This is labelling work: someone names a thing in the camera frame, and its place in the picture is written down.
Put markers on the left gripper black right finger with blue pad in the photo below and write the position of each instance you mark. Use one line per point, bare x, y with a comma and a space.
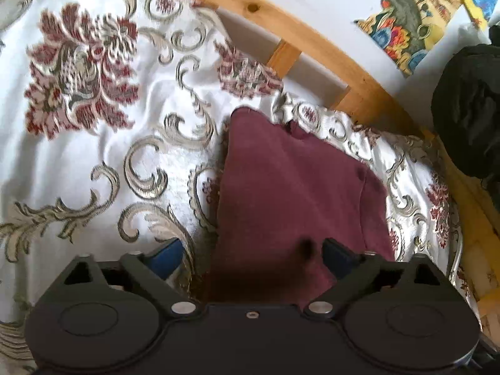
340, 260

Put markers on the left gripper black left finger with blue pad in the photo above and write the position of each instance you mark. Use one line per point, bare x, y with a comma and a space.
164, 260

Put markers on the maroon small garment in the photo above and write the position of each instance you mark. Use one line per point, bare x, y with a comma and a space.
284, 191

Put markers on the floral white bedspread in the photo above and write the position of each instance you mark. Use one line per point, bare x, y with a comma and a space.
114, 124

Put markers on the black hanging garment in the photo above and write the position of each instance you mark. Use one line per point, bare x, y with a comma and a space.
465, 111

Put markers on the orange yellow floral poster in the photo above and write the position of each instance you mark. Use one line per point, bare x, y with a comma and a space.
406, 30

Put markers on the wooden bed frame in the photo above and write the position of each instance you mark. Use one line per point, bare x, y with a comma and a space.
367, 102

